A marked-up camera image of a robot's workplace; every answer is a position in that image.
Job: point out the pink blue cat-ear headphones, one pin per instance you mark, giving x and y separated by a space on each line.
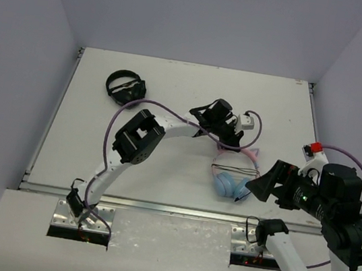
224 182

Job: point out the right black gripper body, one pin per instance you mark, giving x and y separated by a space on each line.
305 196

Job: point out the black headphones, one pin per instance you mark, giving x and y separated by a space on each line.
127 92

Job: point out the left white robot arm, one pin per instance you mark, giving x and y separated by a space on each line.
135 141

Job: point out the metal base plate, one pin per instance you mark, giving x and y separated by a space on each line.
243 242
63 217

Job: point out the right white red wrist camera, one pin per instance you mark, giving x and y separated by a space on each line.
315 160

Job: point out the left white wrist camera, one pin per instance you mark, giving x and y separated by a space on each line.
244 122

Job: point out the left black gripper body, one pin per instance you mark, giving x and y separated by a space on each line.
227 137

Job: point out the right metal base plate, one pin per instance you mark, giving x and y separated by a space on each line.
243 242

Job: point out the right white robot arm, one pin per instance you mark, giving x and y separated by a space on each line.
344 242

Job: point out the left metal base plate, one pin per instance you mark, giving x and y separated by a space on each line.
63 217

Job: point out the aluminium table edge rail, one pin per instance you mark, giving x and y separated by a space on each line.
139 204

